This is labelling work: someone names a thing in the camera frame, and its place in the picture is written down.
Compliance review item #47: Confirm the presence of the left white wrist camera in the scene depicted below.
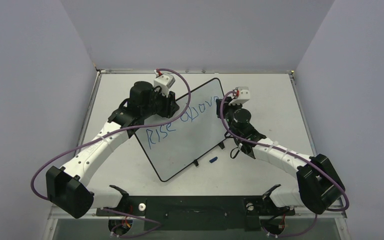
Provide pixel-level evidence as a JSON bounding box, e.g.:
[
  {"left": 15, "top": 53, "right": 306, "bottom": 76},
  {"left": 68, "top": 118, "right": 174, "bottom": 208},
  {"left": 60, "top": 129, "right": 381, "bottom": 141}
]
[{"left": 153, "top": 69, "right": 175, "bottom": 97}]

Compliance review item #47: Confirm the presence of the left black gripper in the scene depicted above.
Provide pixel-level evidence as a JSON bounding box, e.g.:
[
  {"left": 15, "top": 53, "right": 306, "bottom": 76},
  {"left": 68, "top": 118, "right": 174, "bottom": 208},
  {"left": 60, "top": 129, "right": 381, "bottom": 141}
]
[{"left": 142, "top": 86, "right": 179, "bottom": 119}]

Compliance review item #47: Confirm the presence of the black framed whiteboard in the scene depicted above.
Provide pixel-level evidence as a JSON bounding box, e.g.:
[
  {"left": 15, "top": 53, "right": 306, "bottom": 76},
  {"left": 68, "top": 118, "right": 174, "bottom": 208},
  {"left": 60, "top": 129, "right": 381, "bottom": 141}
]
[{"left": 135, "top": 78, "right": 225, "bottom": 182}]

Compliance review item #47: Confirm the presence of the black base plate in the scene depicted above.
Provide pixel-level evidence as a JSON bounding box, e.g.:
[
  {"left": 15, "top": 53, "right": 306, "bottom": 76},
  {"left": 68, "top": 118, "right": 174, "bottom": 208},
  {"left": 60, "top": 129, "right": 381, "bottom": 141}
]
[{"left": 96, "top": 195, "right": 295, "bottom": 231}]

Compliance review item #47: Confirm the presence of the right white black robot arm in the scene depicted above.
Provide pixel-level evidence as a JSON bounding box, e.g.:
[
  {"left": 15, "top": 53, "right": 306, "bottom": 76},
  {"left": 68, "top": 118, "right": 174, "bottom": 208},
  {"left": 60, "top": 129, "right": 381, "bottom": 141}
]
[{"left": 216, "top": 96, "right": 349, "bottom": 215}]

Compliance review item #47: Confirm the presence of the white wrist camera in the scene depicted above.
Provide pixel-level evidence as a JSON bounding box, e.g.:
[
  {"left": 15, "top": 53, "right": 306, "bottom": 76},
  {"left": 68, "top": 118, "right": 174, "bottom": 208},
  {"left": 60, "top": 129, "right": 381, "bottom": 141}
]
[
  {"left": 153, "top": 69, "right": 175, "bottom": 97},
  {"left": 229, "top": 86, "right": 251, "bottom": 105}
]

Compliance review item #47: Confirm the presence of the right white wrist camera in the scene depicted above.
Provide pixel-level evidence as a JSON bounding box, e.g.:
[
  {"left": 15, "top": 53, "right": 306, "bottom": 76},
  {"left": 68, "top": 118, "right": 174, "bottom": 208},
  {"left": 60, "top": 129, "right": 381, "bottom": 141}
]
[{"left": 229, "top": 86, "right": 251, "bottom": 105}]

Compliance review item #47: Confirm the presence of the aluminium front rail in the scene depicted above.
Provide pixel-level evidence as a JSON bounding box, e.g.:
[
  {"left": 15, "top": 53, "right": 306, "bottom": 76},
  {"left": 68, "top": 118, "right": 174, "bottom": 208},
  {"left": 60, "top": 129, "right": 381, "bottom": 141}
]
[{"left": 48, "top": 195, "right": 347, "bottom": 220}]

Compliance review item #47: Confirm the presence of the blue marker cap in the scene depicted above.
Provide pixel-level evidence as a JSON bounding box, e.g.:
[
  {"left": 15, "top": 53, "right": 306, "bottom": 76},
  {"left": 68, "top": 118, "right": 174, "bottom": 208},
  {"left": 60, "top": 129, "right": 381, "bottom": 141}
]
[{"left": 209, "top": 156, "right": 218, "bottom": 163}]

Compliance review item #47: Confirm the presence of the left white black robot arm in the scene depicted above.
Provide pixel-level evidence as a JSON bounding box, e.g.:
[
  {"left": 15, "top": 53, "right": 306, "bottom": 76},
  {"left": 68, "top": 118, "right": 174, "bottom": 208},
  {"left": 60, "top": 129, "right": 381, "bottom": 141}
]
[{"left": 46, "top": 78, "right": 179, "bottom": 219}]

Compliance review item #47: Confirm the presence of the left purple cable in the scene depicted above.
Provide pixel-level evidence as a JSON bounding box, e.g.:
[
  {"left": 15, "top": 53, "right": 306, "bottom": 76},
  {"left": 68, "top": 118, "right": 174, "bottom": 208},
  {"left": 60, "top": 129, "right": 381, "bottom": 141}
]
[{"left": 30, "top": 68, "right": 192, "bottom": 239}]

